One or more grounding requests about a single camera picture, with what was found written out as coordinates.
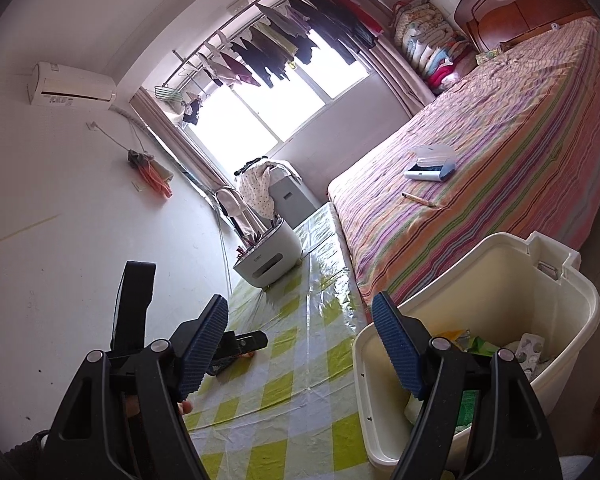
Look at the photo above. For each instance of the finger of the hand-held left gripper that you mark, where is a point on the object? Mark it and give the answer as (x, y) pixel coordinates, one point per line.
(222, 365)
(247, 342)

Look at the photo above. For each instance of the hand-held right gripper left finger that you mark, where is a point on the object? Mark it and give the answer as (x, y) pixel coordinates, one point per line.
(202, 345)

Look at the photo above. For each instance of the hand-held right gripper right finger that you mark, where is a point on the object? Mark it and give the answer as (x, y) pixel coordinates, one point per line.
(397, 345)

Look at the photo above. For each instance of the yellow wrapper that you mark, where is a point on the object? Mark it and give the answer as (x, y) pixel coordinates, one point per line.
(452, 337)

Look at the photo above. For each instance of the green plastic packet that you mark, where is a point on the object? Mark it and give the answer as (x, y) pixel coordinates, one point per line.
(485, 346)

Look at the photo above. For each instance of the white plastic bin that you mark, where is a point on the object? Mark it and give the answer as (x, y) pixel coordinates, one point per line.
(505, 280)

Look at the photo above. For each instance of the silver blister pack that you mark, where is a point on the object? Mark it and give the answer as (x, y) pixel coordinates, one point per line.
(530, 352)

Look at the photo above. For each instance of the person's left hand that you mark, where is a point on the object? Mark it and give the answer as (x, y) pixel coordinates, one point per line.
(186, 407)

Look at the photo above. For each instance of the green checked tablecloth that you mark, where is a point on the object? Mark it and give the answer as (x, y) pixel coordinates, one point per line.
(290, 385)

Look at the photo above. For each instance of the white desk organizer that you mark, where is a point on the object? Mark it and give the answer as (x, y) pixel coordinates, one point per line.
(270, 260)

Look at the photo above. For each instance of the beige hanging coat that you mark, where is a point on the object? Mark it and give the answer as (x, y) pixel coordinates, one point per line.
(235, 215)

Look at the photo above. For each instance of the yellow pencil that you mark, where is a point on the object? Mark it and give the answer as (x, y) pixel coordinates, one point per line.
(419, 199)

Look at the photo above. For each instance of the grey cabinet with cloth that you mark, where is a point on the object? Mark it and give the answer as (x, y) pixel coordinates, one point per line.
(295, 197)

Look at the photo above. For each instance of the dotted cream cloth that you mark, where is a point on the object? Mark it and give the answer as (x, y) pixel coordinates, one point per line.
(260, 187)

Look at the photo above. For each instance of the pink curtain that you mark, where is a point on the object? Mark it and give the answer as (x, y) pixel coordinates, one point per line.
(400, 77)
(180, 140)

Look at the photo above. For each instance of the small dark hanging garment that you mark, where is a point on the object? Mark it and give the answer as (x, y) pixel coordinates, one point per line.
(191, 112)

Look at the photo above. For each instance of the grey fleece trouser leg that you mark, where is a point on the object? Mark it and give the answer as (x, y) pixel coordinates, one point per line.
(575, 469)

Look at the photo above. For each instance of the striped bed sheet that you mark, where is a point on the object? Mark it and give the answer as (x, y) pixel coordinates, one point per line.
(505, 150)

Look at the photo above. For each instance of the window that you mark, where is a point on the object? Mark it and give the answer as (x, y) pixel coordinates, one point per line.
(280, 120)

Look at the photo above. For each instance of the white air conditioner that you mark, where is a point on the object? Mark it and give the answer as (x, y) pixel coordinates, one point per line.
(72, 84)

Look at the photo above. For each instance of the stack of folded blankets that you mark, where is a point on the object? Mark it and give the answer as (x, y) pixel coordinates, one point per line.
(430, 45)

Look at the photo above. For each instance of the small floral pillow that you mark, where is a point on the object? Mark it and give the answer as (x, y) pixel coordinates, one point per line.
(492, 54)

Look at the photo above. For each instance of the row of hanging clothes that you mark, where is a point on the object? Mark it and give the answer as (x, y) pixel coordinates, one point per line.
(290, 35)

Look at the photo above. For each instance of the orange and grey wall cloths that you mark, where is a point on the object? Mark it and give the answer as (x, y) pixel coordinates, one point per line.
(150, 172)

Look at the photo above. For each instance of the metal clothes rail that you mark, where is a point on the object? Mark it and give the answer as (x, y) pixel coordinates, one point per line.
(240, 15)

